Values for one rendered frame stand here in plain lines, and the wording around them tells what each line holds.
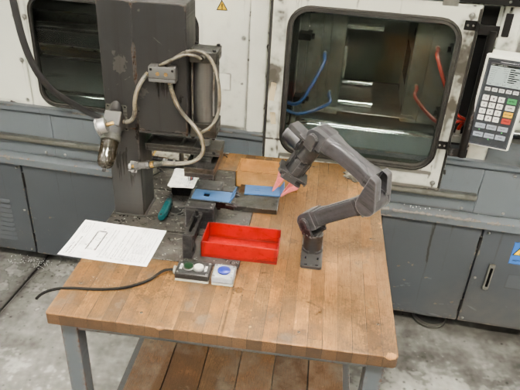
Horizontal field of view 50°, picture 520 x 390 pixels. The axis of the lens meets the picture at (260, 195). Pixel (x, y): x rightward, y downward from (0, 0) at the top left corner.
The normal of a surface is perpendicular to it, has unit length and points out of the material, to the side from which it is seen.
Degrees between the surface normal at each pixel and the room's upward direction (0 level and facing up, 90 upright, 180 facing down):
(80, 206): 90
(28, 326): 0
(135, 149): 90
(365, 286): 0
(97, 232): 1
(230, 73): 90
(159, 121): 90
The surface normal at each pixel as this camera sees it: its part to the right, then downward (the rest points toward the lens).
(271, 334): 0.05, -0.86
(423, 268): -0.18, 0.49
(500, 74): -0.39, 0.55
